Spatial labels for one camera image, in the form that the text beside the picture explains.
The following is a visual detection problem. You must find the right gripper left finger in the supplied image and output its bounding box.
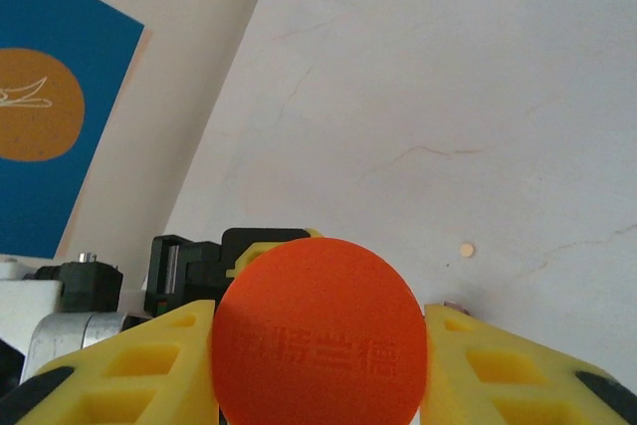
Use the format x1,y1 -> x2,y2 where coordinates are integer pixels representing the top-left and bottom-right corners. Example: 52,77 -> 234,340
0,298 -> 220,425

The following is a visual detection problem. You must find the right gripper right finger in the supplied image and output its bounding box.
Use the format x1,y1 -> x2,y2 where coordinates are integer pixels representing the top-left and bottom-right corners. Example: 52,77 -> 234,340
420,302 -> 637,425

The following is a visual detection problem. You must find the orange pill bottle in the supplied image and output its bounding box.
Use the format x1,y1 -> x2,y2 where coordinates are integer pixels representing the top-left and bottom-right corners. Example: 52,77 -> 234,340
207,236 -> 430,425

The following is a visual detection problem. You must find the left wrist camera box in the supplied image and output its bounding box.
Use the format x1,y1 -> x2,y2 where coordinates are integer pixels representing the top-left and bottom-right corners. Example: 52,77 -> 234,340
0,258 -> 125,386

